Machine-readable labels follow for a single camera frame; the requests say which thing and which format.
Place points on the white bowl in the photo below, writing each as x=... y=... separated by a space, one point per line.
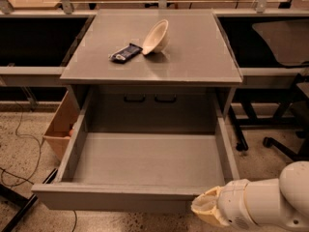
x=157 y=38

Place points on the dark blue snack packet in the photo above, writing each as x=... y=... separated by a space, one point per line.
x=125 y=54

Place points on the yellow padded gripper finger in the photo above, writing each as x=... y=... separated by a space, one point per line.
x=205 y=208

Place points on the black office chair base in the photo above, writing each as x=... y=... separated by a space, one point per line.
x=300 y=110

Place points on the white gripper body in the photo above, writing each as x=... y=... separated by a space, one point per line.
x=232 y=202

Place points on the black metal stand leg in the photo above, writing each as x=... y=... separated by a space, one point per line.
x=22 y=203

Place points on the cardboard box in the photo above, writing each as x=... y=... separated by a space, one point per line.
x=57 y=134

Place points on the grey top drawer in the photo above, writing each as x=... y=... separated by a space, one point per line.
x=142 y=153

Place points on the black table leg with wheel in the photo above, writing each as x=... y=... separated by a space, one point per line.
x=246 y=98

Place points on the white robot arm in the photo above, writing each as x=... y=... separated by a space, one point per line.
x=246 y=205

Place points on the grey drawer cabinet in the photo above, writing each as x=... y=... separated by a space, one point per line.
x=152 y=67

